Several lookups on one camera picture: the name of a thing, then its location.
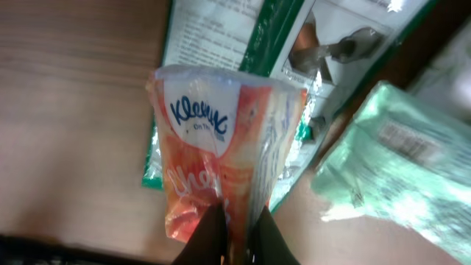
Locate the white tube with tan cap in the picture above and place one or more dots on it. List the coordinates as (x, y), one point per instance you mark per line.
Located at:
(445, 81)

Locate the mint green small packet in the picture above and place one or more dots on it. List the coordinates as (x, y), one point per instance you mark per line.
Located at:
(402, 160)

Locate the green white package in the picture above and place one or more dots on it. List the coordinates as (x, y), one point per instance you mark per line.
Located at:
(329, 47)

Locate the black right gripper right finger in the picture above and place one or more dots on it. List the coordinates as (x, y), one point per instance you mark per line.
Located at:
(266, 245)

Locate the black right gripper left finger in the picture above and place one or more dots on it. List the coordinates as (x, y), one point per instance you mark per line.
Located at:
(208, 243)

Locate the orange tissue pack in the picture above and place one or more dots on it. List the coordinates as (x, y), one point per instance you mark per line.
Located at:
(224, 137)

